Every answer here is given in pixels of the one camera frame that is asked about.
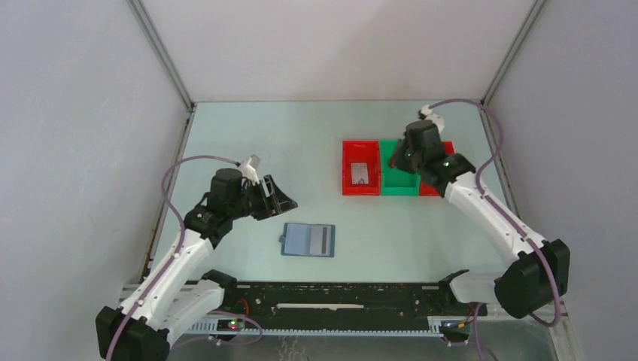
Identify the right red bin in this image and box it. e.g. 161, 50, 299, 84
418, 141, 454, 197

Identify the slotted cable duct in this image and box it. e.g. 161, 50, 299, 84
184, 318, 469, 337

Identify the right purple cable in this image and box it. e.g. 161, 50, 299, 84
430, 99, 564, 329

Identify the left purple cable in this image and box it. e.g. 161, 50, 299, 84
105, 155, 251, 361

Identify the blue leather card holder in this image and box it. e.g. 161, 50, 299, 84
279, 223, 336, 258

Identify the green bin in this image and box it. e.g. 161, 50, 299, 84
378, 140, 420, 196

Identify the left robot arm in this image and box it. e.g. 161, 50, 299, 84
96, 168, 298, 360

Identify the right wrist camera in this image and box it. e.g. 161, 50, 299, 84
418, 105, 445, 133

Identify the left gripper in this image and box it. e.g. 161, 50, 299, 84
229, 174, 297, 221

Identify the left red bin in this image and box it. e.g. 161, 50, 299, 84
342, 140, 381, 196

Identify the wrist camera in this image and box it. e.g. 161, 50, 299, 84
238, 154, 260, 184
418, 105, 445, 133

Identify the red bin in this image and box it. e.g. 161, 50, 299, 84
418, 141, 454, 197
342, 140, 381, 196

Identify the purple cable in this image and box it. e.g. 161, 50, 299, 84
430, 99, 564, 329
105, 155, 251, 361

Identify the white credit card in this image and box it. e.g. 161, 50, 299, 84
351, 162, 369, 185

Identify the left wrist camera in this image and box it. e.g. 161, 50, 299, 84
238, 154, 260, 184

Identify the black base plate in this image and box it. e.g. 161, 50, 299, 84
220, 281, 475, 331

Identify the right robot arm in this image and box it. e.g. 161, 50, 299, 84
389, 120, 570, 319

